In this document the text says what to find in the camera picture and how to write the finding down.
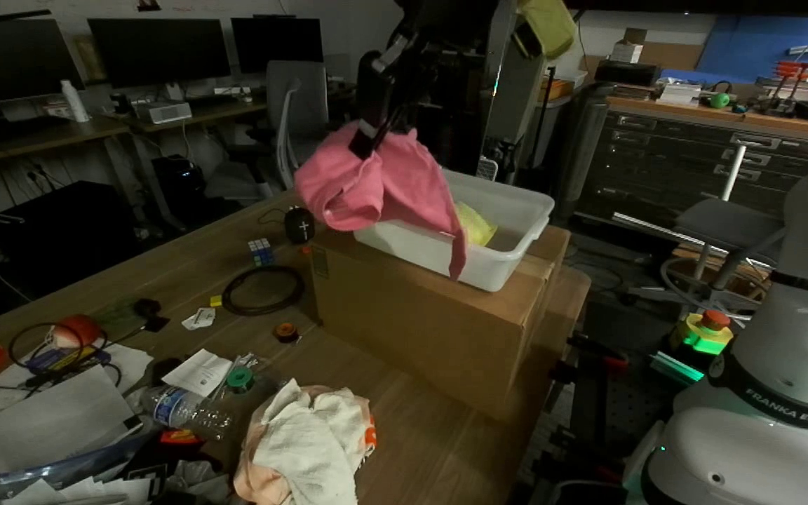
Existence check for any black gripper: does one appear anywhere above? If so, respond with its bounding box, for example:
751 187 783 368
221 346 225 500
344 0 494 162

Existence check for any pink garment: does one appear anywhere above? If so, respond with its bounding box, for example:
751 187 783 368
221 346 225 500
291 121 472 281

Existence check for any pale green terry towel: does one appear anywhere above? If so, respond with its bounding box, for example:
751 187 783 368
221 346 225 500
451 198 503 253

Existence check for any white waffle towel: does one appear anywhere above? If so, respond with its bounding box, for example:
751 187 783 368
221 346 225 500
243 377 369 505

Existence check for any orange and white plastic bag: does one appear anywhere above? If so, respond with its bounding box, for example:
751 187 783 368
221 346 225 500
229 377 382 505

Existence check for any white plastic container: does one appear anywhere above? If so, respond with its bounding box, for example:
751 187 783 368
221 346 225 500
353 165 557 294

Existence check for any grey office chair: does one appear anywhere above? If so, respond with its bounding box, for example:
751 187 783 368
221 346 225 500
266 58 333 191

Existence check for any black computer monitor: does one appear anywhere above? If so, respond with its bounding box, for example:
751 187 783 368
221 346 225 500
87 15 235 92
0 10 82 106
229 10 326 78

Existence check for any round black speaker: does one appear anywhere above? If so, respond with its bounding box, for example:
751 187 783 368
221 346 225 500
280 204 319 246

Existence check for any wooden office desk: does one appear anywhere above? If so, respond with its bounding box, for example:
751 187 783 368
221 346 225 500
0 114 138 208
127 96 271 144

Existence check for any Rubik's cube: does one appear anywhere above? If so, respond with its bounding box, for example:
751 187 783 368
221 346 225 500
243 236 278 266

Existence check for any brown cardboard box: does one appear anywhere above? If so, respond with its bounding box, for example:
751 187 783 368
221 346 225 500
306 221 594 430

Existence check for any white desktop device box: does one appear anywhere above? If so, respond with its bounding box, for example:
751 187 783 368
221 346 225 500
144 99 197 130

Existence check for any small white box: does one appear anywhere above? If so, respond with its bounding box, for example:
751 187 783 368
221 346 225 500
605 24 647 67

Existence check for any small white packet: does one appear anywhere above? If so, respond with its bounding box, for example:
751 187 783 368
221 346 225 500
179 306 221 335

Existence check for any large dark display screen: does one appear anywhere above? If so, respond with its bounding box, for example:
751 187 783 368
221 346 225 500
574 96 808 232

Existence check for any green spool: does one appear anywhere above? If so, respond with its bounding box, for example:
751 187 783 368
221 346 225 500
221 365 257 395

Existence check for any small black object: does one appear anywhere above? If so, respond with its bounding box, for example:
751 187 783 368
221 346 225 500
130 294 172 336

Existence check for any small white plastic bottle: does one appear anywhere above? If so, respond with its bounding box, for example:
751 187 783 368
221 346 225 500
57 75 92 127

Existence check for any white paper card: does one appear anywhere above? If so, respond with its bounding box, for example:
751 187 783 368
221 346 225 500
156 346 235 402

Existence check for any green toy figure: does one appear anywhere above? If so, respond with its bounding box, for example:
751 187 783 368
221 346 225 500
702 81 741 111

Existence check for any large black case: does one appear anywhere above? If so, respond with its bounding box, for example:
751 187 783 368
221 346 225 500
0 180 144 304

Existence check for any clear plastic water bottle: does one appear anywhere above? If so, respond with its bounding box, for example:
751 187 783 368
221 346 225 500
144 374 238 436

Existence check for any blue board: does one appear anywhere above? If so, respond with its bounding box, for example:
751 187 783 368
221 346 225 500
695 10 808 90

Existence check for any red round gadget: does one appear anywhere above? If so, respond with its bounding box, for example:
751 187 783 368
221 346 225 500
50 311 110 365

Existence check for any red snack wrapper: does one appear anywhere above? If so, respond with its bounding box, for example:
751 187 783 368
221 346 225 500
156 426 207 451

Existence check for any emergency stop button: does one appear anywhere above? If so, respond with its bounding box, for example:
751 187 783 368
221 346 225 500
670 306 738 361

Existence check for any white paper sheet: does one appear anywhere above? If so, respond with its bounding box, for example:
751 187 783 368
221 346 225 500
0 361 141 505

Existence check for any black cable loop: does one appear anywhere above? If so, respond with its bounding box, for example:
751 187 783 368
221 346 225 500
219 264 309 319

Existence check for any thin black cord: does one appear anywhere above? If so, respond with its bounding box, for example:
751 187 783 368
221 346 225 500
3 319 130 393

